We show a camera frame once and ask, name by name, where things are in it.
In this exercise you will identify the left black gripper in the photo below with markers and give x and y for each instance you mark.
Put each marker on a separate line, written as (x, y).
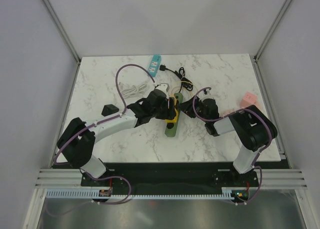
(169, 113)

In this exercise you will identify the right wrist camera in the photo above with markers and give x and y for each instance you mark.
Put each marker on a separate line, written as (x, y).
(207, 94)

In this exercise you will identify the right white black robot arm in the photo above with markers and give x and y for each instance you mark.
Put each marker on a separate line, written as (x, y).
(252, 127)

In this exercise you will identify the teal power strip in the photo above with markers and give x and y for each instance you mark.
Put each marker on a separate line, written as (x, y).
(154, 65)

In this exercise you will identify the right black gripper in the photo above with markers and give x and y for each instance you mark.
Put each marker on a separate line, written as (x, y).
(187, 107)

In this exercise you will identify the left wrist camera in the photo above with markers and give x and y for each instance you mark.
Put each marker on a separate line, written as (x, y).
(164, 87)

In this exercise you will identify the aluminium frame post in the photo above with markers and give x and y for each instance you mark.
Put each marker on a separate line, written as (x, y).
(275, 24)
(61, 30)

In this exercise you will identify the left aluminium frame post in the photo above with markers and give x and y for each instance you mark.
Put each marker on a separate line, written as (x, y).
(61, 30)

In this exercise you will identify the right aluminium frame post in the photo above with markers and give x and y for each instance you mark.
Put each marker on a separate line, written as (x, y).
(275, 24)

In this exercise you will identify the white slotted cable duct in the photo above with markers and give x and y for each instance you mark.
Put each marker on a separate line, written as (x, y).
(226, 193)

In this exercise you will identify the black cube plug adapter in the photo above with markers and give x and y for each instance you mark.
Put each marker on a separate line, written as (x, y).
(109, 109)

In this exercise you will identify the green power strip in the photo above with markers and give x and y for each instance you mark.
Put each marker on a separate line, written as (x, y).
(172, 125)

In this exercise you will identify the pink cube socket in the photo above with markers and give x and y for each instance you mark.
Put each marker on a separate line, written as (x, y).
(249, 99)

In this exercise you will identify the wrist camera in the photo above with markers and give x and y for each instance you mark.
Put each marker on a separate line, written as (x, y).
(164, 87)
(207, 94)

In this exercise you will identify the yellow cube socket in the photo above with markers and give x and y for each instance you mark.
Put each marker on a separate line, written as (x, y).
(172, 116)

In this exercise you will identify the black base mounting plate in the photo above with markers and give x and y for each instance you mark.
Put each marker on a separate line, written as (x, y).
(172, 177)

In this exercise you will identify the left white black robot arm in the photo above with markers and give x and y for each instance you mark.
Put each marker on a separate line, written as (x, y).
(79, 138)

